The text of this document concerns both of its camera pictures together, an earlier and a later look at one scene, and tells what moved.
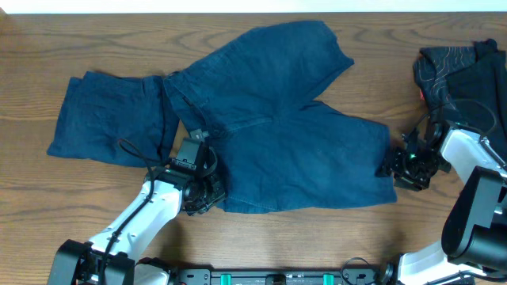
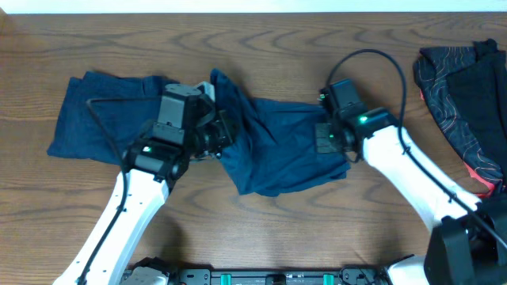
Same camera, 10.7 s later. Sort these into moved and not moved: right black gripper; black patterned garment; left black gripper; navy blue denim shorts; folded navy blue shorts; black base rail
Moved: right black gripper; navy blue denim shorts; left black gripper
Not moved: black patterned garment; black base rail; folded navy blue shorts
